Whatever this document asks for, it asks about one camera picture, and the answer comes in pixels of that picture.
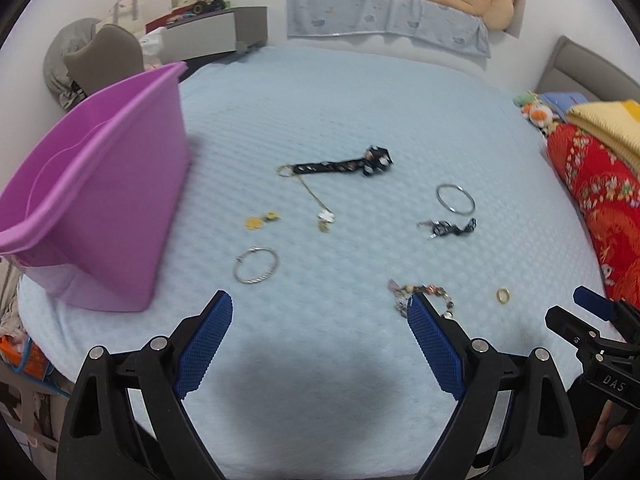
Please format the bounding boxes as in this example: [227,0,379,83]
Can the small silver twisted bangle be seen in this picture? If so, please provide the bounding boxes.
[232,246,280,285]

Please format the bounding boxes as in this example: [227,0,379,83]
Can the yellow flower earrings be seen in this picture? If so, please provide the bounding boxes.
[244,211,280,231]

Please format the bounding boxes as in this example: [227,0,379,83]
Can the light blue bed cover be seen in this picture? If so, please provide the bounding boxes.
[20,47,603,479]

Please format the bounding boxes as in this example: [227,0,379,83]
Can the yellow folded blanket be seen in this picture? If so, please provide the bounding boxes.
[565,100,640,174]

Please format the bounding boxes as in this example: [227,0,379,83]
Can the large silver bangle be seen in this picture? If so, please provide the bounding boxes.
[435,183,476,217]

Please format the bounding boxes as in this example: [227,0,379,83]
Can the grey chair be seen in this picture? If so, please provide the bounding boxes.
[64,24,144,96]

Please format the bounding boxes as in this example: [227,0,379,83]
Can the toy car on desk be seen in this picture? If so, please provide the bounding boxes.
[191,0,228,15]

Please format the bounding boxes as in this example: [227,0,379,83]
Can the blue cloud pattern blanket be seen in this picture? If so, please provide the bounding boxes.
[286,0,491,58]

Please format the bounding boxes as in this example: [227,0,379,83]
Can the grey headboard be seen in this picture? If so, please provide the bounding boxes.
[535,36,640,102]

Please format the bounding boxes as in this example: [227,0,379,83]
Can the black cord green pendant necklace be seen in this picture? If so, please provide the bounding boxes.
[416,216,478,240]

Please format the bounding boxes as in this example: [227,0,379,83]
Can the right hand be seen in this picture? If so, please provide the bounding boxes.
[582,400,630,466]

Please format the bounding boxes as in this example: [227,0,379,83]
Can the purple plastic tub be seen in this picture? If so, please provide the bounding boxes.
[1,62,191,312]

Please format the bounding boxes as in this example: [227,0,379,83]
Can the white plastic bag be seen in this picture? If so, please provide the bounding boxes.
[139,27,165,64]

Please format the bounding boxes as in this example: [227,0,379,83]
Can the black floral strap keychain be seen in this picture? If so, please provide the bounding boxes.
[277,145,394,178]

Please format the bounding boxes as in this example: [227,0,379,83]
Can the multicolour beaded bracelet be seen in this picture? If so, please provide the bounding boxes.
[387,278,457,320]

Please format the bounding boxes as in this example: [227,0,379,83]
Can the white tote bag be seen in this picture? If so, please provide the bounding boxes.
[96,0,145,37]

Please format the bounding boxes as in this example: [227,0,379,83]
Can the red patterned quilt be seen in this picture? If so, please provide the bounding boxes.
[547,124,640,307]

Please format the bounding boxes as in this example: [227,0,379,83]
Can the grey white floating desk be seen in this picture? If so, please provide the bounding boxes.
[160,6,268,64]

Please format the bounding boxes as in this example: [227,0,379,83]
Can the small plush toy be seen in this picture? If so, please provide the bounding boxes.
[513,91,560,136]

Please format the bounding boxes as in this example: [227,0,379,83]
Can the blue orange laundry basket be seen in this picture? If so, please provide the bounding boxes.
[1,335,70,398]

